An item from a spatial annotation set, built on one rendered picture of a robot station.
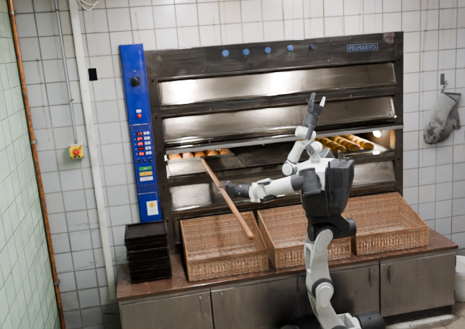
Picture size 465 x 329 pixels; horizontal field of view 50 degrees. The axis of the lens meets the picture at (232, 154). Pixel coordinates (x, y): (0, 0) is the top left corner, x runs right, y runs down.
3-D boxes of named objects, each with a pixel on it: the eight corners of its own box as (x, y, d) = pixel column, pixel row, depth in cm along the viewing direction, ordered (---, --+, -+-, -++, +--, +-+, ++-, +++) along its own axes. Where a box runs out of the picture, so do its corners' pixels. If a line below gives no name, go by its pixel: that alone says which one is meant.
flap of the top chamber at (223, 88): (160, 107, 353) (157, 80, 356) (394, 85, 383) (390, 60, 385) (160, 106, 349) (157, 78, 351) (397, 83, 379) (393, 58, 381)
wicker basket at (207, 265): (182, 253, 378) (178, 219, 372) (254, 244, 387) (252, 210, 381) (187, 282, 331) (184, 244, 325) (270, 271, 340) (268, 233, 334)
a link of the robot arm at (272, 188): (257, 205, 282) (294, 196, 273) (252, 183, 283) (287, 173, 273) (265, 201, 293) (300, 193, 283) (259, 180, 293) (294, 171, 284)
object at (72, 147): (70, 157, 349) (68, 143, 347) (86, 156, 351) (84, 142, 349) (69, 159, 342) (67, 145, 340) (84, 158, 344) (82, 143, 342)
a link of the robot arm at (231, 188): (223, 183, 315) (240, 183, 310) (229, 179, 324) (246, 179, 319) (224, 201, 318) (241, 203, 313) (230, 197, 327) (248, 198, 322)
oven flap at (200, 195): (171, 211, 371) (168, 185, 373) (394, 182, 400) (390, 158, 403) (171, 211, 366) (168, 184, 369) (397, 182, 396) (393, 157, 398)
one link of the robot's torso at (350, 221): (349, 231, 312) (348, 205, 308) (358, 239, 300) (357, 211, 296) (306, 238, 307) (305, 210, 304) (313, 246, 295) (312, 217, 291)
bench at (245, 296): (128, 332, 385) (119, 262, 372) (416, 283, 425) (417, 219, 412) (126, 378, 331) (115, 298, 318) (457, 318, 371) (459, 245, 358)
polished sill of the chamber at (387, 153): (167, 181, 372) (167, 176, 371) (391, 154, 402) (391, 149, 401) (167, 183, 366) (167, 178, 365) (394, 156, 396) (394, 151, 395)
